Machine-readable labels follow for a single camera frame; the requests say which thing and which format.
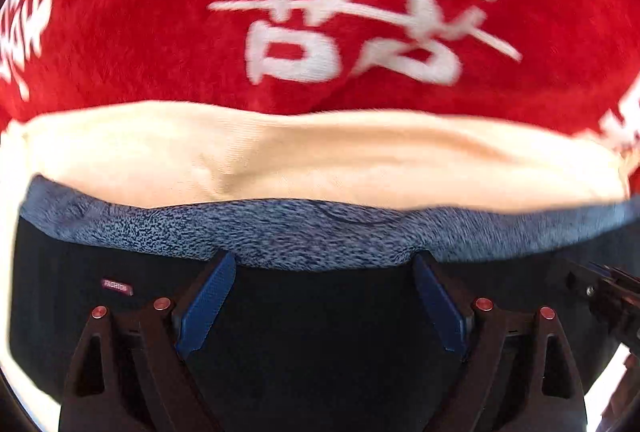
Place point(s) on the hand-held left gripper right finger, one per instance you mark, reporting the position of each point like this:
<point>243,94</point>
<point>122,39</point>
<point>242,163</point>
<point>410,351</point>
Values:
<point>440,299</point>

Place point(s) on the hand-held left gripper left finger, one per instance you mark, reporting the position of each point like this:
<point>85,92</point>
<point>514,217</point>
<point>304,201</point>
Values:
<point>207,299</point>

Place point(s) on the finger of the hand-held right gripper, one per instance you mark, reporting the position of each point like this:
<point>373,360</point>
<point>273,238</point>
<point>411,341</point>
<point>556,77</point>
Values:
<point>575,279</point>

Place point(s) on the black pants with patterned waistband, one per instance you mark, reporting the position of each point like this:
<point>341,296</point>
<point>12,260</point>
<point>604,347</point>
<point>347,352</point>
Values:
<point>325,234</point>

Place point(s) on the cream cushion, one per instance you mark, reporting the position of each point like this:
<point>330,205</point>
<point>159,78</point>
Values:
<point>350,157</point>

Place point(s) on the red printed blanket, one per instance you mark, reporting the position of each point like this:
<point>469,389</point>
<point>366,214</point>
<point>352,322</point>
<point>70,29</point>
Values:
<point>150,12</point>

